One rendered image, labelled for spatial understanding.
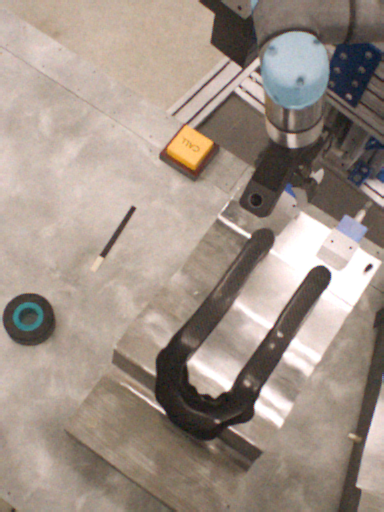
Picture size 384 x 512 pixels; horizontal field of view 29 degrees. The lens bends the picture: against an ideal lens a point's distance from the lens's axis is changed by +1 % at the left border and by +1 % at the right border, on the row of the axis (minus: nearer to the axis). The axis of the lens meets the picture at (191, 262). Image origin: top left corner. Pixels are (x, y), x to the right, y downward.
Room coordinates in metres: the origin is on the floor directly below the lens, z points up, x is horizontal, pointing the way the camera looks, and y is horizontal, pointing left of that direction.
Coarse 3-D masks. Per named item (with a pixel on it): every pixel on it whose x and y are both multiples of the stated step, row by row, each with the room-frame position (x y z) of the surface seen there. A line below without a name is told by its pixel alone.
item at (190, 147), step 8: (184, 128) 0.70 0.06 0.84; (184, 136) 0.69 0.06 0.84; (192, 136) 0.69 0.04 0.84; (200, 136) 0.69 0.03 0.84; (176, 144) 0.67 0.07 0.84; (184, 144) 0.67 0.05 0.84; (192, 144) 0.67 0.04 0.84; (200, 144) 0.68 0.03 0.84; (208, 144) 0.68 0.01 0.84; (168, 152) 0.65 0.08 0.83; (176, 152) 0.65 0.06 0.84; (184, 152) 0.65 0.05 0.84; (192, 152) 0.66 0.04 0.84; (200, 152) 0.66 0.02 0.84; (184, 160) 0.64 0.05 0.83; (192, 160) 0.64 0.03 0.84; (200, 160) 0.65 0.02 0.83; (192, 168) 0.63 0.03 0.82
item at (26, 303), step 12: (12, 300) 0.33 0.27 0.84; (24, 300) 0.33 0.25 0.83; (36, 300) 0.34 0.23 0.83; (12, 312) 0.31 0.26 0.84; (24, 312) 0.32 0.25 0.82; (36, 312) 0.32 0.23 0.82; (48, 312) 0.32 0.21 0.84; (12, 324) 0.29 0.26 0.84; (36, 324) 0.30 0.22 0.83; (48, 324) 0.30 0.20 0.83; (12, 336) 0.27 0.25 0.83; (24, 336) 0.27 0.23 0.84; (36, 336) 0.28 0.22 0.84; (48, 336) 0.29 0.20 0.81
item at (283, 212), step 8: (288, 184) 0.59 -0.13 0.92; (288, 192) 0.57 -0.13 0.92; (280, 200) 0.54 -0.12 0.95; (288, 200) 0.55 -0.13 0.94; (280, 208) 0.53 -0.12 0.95; (288, 208) 0.53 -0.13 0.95; (296, 208) 0.54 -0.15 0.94; (256, 216) 0.53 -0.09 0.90; (272, 216) 0.52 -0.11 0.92; (280, 216) 0.52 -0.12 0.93; (288, 216) 0.52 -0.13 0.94; (264, 224) 0.52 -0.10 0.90; (272, 224) 0.52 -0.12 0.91; (280, 224) 0.51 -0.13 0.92; (280, 232) 0.51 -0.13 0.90
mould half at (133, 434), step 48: (240, 192) 0.57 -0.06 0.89; (240, 240) 0.49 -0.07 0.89; (288, 240) 0.50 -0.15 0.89; (192, 288) 0.39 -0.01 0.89; (288, 288) 0.42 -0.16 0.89; (336, 288) 0.44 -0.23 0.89; (144, 336) 0.29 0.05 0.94; (240, 336) 0.33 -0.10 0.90; (96, 384) 0.22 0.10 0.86; (144, 384) 0.23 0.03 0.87; (192, 384) 0.23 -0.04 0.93; (288, 384) 0.26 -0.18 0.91; (96, 432) 0.15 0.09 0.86; (144, 432) 0.16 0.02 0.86; (240, 432) 0.18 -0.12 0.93; (144, 480) 0.10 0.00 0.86; (192, 480) 0.11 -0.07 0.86; (240, 480) 0.12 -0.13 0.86
